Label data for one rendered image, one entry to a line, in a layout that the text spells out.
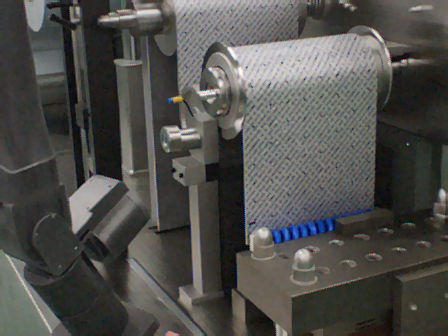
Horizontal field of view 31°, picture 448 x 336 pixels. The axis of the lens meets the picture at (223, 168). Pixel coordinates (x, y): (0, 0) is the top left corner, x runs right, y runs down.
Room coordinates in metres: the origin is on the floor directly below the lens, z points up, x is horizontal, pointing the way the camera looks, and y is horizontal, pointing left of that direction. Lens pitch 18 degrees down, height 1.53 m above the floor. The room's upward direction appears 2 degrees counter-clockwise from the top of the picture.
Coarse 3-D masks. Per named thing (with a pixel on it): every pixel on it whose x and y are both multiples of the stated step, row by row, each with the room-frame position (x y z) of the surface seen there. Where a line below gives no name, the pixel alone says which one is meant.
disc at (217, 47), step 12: (216, 48) 1.22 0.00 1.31; (228, 48) 1.18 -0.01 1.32; (204, 60) 1.26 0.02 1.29; (228, 60) 1.18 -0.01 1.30; (240, 72) 1.15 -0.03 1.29; (240, 84) 1.15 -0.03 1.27; (240, 96) 1.15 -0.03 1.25; (240, 108) 1.15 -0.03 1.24; (240, 120) 1.15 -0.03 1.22; (228, 132) 1.19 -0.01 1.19
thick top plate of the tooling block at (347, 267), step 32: (416, 224) 1.18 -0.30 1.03; (288, 256) 1.09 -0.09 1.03; (320, 256) 1.08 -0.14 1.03; (352, 256) 1.07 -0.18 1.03; (384, 256) 1.07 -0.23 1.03; (416, 256) 1.07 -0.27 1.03; (256, 288) 1.04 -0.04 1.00; (288, 288) 0.98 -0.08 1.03; (320, 288) 0.98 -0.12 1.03; (352, 288) 1.00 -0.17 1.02; (384, 288) 1.02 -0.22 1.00; (288, 320) 0.96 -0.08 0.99; (320, 320) 0.97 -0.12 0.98
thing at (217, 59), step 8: (368, 40) 1.29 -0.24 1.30; (216, 56) 1.21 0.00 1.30; (224, 56) 1.19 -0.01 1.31; (376, 56) 1.27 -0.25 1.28; (208, 64) 1.24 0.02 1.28; (216, 64) 1.21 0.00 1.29; (224, 64) 1.19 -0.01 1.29; (376, 64) 1.26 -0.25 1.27; (232, 72) 1.16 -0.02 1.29; (232, 80) 1.16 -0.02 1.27; (232, 88) 1.16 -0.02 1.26; (232, 96) 1.17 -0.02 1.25; (232, 104) 1.17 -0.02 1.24; (232, 112) 1.17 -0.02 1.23; (224, 120) 1.19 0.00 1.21; (232, 120) 1.17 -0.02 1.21; (224, 128) 1.19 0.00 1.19
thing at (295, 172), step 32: (256, 128) 1.16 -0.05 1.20; (288, 128) 1.18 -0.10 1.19; (320, 128) 1.21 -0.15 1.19; (352, 128) 1.23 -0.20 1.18; (256, 160) 1.16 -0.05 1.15; (288, 160) 1.18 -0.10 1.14; (320, 160) 1.21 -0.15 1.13; (352, 160) 1.23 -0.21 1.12; (256, 192) 1.16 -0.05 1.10; (288, 192) 1.18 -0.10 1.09; (320, 192) 1.21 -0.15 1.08; (352, 192) 1.23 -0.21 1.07; (256, 224) 1.16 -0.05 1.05; (288, 224) 1.18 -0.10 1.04
